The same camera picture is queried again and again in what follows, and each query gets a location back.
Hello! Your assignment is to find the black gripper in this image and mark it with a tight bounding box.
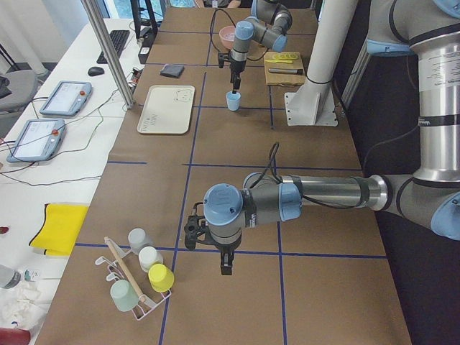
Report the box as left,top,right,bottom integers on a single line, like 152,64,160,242
218,52,246,94
184,203,240,275

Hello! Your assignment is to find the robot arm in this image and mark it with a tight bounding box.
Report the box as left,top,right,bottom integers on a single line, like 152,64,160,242
184,1,459,275
218,0,293,93

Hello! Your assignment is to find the yellow upturned cup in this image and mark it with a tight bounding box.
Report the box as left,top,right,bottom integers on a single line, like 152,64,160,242
148,263,175,293

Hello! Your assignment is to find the white upturned cup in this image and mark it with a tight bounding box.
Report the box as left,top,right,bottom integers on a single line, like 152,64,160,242
138,246,164,272

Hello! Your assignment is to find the grey upturned cup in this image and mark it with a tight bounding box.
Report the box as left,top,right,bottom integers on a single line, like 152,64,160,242
128,228,154,255

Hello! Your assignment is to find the green upturned cup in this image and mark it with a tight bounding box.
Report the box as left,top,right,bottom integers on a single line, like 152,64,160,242
110,280,139,312

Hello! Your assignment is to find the pink bowl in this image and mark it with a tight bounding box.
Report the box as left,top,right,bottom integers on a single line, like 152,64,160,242
218,26,235,50

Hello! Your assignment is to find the lower lemon slice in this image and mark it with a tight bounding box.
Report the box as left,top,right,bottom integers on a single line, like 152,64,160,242
272,53,289,61

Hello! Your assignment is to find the lemon slice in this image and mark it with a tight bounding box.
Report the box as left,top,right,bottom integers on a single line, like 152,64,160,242
272,53,289,61
280,53,298,60

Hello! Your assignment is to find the wooden cutting board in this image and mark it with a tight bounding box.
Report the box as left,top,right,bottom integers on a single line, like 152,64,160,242
264,52,305,86

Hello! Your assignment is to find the upper lemon slice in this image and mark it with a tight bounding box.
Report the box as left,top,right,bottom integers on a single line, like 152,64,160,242
280,53,298,60

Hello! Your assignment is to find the yellow plastic knife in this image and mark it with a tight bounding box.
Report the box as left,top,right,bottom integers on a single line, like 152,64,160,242
265,59,294,65

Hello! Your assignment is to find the grey folded cloth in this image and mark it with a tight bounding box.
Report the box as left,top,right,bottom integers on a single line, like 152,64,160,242
160,64,185,78

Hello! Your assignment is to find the white bear serving tray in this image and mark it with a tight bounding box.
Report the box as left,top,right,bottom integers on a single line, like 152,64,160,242
137,85,195,134

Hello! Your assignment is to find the wooden rack rod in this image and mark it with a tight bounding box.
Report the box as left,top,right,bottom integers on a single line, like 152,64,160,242
104,236,147,303

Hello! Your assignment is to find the black keyboard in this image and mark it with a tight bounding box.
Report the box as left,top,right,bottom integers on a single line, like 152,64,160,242
96,29,129,64

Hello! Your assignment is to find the black computer mouse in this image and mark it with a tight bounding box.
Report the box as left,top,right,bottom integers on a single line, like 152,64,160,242
87,66,105,77

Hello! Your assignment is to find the far teach pendant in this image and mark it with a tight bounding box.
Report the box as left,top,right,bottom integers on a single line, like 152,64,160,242
40,80,93,116

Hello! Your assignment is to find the teach pendant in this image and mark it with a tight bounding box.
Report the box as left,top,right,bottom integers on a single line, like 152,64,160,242
40,80,93,116
6,119,66,162

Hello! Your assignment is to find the yellow cloth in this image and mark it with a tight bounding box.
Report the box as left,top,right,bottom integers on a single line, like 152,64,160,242
29,203,88,257

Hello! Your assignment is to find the near teach pendant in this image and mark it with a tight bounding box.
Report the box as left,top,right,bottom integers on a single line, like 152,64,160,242
6,119,66,162

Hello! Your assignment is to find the steel knife handle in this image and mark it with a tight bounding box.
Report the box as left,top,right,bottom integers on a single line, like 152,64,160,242
268,68,303,75

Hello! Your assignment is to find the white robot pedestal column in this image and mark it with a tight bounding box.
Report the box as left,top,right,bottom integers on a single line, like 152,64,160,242
285,0,358,127

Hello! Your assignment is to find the white wire cup rack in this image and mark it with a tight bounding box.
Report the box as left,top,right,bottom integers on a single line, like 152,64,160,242
94,240,172,321

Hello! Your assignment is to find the aluminium frame post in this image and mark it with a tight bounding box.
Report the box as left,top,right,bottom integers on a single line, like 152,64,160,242
81,0,134,109

